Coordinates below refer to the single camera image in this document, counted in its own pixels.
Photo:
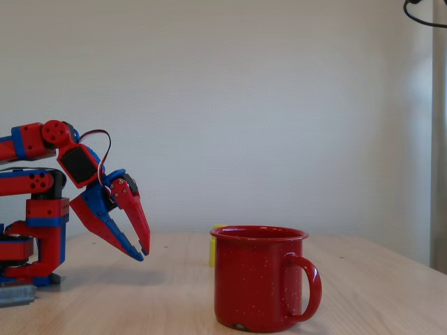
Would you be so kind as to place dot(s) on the yellow-green toy block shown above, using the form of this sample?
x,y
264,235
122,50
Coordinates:
x,y
211,251

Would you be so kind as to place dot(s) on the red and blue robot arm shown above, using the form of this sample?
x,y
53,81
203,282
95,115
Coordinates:
x,y
45,216

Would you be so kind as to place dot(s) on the red enamel mug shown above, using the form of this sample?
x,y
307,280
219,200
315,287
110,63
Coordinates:
x,y
251,279

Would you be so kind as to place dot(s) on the grey curtain strip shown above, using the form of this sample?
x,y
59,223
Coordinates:
x,y
439,139

